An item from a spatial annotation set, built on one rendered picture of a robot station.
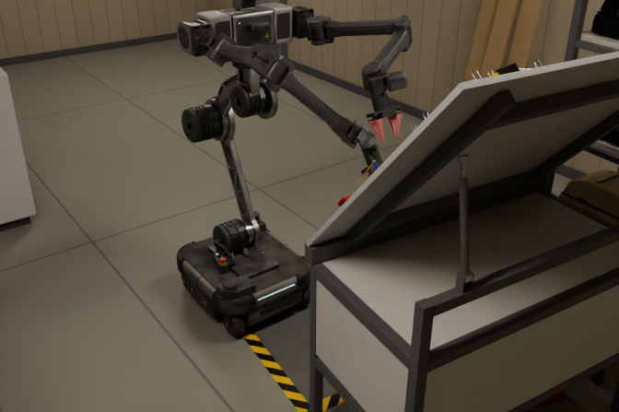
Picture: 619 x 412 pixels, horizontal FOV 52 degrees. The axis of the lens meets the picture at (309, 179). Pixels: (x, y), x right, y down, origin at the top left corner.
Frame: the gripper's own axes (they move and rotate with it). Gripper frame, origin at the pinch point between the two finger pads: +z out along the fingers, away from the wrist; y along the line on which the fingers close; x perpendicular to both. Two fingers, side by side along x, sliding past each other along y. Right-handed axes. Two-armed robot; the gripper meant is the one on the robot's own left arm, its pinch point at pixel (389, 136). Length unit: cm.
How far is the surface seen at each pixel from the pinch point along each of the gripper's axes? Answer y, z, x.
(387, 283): -13.9, 47.6, 1.1
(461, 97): -19, -8, -70
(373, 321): -28, 53, -13
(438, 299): -19, 44, -40
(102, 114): -50, -68, 424
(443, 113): -20, -5, -64
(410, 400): -29, 75, -26
